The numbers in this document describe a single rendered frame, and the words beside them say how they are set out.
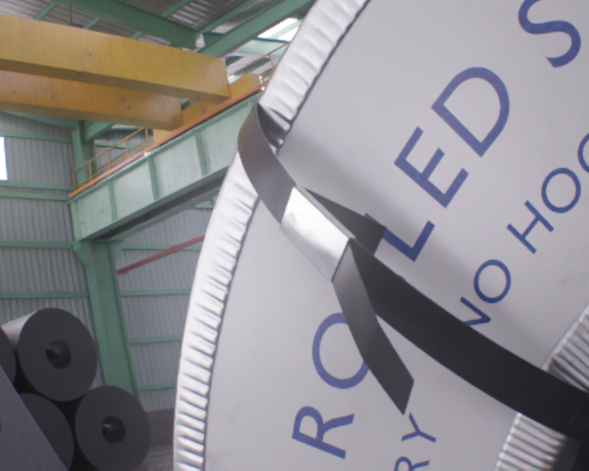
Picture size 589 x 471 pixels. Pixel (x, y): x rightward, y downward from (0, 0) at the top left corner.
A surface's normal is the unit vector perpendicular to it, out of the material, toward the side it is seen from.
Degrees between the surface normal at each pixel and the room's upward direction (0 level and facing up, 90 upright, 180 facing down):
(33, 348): 90
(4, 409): 87
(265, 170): 79
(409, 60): 90
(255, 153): 73
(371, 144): 90
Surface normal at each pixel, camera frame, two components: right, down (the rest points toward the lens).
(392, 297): -0.67, 0.15
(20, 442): 0.70, -0.34
